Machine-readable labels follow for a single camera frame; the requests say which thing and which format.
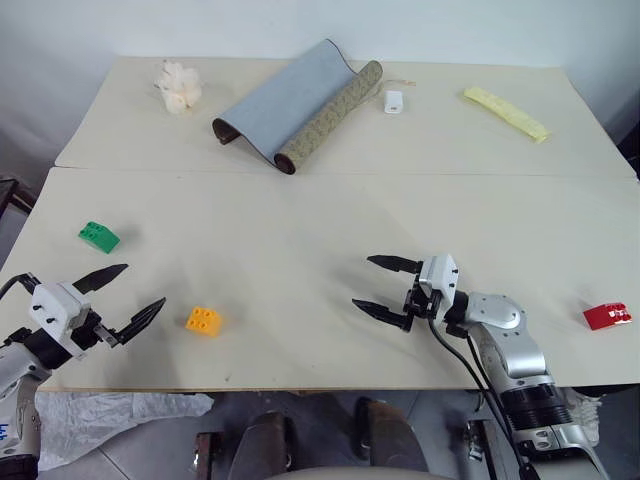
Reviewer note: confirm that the clear crumpled plastic bag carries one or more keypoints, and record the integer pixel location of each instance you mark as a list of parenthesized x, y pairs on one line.
[(585, 415)]

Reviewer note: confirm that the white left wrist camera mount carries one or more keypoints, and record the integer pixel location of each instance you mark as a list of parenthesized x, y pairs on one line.
[(55, 305)]

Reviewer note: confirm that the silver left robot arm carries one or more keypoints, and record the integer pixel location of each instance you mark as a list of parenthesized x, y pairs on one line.
[(12, 370)]

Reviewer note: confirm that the white crumpled plastic sheet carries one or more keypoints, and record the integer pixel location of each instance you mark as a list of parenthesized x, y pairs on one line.
[(100, 415)]

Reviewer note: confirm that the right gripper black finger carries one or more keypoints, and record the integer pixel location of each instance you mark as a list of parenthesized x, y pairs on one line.
[(385, 314), (397, 264)]

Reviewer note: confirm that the white power adapter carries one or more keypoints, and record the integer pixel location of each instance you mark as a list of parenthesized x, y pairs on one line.
[(394, 102)]

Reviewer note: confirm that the rolled grey patterned mat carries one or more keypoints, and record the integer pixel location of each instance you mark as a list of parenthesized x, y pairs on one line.
[(290, 100)]

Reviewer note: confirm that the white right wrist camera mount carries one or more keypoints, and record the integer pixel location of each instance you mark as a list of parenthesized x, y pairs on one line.
[(440, 272)]

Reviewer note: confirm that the dark object beside table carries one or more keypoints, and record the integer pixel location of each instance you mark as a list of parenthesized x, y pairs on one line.
[(631, 160)]

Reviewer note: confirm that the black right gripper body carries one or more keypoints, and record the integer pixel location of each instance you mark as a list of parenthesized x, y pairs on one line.
[(422, 305)]

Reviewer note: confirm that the yellow toy brick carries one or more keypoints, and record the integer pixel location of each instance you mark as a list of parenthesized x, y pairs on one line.
[(202, 322)]

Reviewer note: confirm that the green toy brick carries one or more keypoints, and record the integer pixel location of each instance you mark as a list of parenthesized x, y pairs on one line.
[(100, 237)]

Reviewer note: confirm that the red toy brick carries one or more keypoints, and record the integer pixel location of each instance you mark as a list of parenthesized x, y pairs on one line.
[(600, 319)]

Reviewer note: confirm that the dark chair frame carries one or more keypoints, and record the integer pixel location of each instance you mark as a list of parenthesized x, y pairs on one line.
[(15, 195)]

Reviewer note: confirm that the pale yellow foam strip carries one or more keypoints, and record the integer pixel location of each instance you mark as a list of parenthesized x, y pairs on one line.
[(505, 112)]

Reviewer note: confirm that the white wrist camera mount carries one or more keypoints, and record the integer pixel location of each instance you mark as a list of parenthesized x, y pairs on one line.
[(55, 305), (440, 272)]

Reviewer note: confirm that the dark brown rounded shape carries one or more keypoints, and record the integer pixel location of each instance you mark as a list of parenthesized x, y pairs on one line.
[(265, 442), (390, 435)]

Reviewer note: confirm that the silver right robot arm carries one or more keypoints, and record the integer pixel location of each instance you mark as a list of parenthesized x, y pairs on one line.
[(520, 350)]

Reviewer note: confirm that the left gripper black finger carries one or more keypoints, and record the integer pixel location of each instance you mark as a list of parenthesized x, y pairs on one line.
[(139, 321), (102, 276)]

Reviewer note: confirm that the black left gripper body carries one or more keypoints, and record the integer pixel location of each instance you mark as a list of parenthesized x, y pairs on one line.
[(85, 335)]

